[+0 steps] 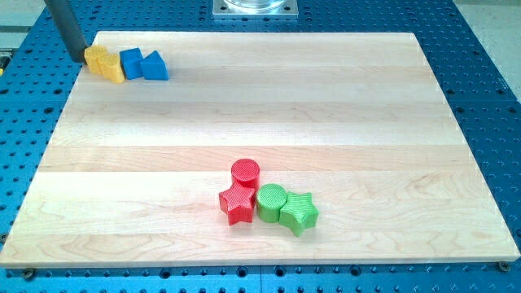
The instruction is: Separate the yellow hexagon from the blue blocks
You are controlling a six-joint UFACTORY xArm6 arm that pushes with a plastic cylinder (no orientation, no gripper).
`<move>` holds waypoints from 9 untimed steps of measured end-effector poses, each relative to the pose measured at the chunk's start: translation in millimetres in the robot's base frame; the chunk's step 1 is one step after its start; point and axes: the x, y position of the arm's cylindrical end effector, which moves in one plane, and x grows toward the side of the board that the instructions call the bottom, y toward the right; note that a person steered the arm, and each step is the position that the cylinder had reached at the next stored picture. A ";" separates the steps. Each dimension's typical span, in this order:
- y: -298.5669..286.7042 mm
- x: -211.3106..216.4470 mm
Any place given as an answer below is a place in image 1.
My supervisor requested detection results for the yellow hexagon block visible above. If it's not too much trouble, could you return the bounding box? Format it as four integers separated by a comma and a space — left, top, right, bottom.
84, 45, 108, 75

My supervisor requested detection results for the red cylinder block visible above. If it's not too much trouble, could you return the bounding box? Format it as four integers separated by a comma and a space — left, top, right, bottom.
231, 159, 261, 190

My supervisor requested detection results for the green cylinder block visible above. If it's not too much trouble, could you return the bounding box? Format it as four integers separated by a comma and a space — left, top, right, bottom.
256, 183, 287, 223

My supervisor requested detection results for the red star block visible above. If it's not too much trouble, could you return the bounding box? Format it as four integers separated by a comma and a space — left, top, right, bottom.
219, 182, 256, 225

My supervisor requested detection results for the green star block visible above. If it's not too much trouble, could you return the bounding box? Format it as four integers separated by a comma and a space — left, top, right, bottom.
278, 192, 319, 237

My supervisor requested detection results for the wooden board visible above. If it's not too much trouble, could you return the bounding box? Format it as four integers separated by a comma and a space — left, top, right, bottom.
1, 32, 519, 269

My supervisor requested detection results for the blue triangle block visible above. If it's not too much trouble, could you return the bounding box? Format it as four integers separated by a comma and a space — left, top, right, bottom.
140, 50, 169, 81

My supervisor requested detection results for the blue cube block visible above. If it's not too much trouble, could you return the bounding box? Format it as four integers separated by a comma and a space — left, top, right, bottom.
120, 48, 143, 80

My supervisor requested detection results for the yellow heart block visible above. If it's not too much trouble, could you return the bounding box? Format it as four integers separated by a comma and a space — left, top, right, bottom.
99, 54, 125, 84

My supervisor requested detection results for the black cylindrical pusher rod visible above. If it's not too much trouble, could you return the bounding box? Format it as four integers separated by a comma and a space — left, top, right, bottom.
44, 0, 88, 63

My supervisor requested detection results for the left board clamp screw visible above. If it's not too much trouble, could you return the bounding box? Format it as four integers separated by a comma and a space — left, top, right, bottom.
20, 269, 36, 281

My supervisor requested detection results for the board clamp screw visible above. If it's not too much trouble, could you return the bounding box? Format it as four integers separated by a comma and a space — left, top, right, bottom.
497, 261, 511, 273
20, 269, 36, 281

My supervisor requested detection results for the right board clamp screw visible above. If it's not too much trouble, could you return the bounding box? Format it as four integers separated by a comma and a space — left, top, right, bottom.
497, 261, 511, 273

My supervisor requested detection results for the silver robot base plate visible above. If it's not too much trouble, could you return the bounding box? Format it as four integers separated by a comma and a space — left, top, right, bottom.
212, 0, 299, 18

